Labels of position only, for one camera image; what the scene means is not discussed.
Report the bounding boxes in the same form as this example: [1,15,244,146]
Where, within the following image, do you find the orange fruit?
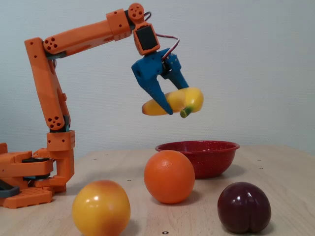
[143,149,196,205]

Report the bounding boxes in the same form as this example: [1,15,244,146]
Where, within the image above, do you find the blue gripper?
[131,48,190,116]

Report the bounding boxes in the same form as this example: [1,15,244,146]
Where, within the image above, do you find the red white gripper cable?
[144,11,180,61]

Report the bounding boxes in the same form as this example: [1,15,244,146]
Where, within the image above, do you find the yellow toy banana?
[141,87,204,119]

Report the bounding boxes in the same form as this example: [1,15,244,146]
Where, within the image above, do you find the dark purple plum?
[217,181,272,234]

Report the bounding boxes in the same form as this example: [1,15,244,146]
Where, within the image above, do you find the dark grey table clamp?
[0,178,20,199]

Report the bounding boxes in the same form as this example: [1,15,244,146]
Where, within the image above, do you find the yellow orange peach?
[71,179,131,236]

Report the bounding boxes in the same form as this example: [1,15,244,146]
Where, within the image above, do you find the red speckled bowl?
[155,140,241,179]

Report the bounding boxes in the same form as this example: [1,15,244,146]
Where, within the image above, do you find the orange robot base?
[0,142,67,209]

